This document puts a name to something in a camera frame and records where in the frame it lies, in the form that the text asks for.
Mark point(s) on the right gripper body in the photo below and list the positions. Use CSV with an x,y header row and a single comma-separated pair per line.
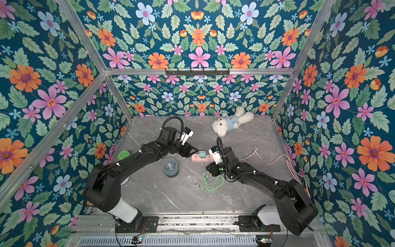
x,y
214,168

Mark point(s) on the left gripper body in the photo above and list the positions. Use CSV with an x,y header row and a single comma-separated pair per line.
x,y
181,149

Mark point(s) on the pink power strip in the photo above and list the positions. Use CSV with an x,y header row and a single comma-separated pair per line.
x,y
206,159

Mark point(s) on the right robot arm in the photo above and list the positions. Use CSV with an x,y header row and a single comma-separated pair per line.
x,y
295,207

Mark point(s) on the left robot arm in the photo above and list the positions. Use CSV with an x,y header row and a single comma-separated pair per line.
x,y
103,185

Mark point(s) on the white teddy bear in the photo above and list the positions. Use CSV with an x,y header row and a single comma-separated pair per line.
x,y
227,123

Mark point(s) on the green tape roll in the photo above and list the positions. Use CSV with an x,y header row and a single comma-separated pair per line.
x,y
123,155

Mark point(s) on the white alarm clock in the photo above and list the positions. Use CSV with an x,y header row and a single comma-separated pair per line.
x,y
125,181

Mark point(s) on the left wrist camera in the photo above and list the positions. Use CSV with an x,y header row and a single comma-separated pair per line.
x,y
186,134

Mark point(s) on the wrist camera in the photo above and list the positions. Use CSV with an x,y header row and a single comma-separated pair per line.
x,y
186,134
215,154

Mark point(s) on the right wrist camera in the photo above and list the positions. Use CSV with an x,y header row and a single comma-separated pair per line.
x,y
215,154

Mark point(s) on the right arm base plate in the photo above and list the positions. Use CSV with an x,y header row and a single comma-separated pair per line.
x,y
250,223

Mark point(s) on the black hook rail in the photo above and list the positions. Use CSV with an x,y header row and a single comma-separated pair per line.
x,y
197,72

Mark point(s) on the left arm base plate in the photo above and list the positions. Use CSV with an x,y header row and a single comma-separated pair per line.
x,y
141,224

